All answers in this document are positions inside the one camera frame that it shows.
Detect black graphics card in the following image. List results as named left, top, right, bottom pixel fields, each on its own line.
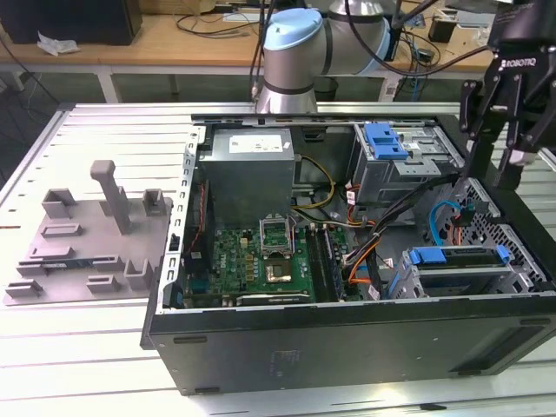
left=234, top=291, right=313, bottom=307

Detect silver disk bay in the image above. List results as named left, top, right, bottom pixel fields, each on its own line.
left=386, top=245, right=546, bottom=301

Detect black cable bundle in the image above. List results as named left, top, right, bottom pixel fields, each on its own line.
left=341, top=171, right=461, bottom=303

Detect wooden desk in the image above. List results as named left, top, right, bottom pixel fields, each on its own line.
left=0, top=0, right=556, bottom=83

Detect crumpled white plastic bag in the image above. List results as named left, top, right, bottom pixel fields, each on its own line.
left=36, top=30, right=82, bottom=56

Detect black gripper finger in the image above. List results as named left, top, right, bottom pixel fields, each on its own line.
left=505, top=73, right=556, bottom=166
left=459, top=64, right=507, bottom=177

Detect blue data wire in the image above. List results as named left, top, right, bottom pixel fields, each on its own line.
left=427, top=199, right=461, bottom=251

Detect black hanging cable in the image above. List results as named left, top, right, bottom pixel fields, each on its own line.
left=248, top=0, right=271, bottom=103

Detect small black cube device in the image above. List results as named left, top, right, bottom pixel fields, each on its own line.
left=427, top=15, right=457, bottom=43

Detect black mesh waste bin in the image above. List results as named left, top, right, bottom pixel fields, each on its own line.
left=314, top=76, right=339, bottom=103

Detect black computer tower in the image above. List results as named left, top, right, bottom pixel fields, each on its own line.
left=387, top=19, right=406, bottom=62

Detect large black box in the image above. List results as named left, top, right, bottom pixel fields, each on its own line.
left=0, top=0, right=143, bottom=47

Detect metal socket cover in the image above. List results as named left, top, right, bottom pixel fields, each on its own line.
left=258, top=215, right=297, bottom=258

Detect orange power wire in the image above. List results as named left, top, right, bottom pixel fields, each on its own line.
left=342, top=207, right=475, bottom=288

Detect green motherboard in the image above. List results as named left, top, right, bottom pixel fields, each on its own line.
left=182, top=223, right=353, bottom=308

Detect CPU socket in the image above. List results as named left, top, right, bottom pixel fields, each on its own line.
left=263, top=258, right=295, bottom=287

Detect grey power supply unit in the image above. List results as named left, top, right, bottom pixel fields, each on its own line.
left=197, top=128, right=299, bottom=231

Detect black PC case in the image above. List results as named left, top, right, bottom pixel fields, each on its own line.
left=139, top=111, right=556, bottom=396

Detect blue plastic bay bracket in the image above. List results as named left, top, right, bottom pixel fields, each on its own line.
left=364, top=123, right=410, bottom=161

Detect grey parts rack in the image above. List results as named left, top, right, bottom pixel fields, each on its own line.
left=2, top=159, right=175, bottom=308

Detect yellow power wires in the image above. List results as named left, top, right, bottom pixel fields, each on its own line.
left=291, top=155, right=336, bottom=212

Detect silver drive cage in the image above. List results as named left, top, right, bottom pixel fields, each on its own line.
left=350, top=122, right=468, bottom=214

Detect hard disk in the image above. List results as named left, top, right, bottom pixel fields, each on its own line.
left=401, top=244, right=510, bottom=299

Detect grey flat box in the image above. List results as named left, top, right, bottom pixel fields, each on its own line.
left=455, top=9, right=494, bottom=28

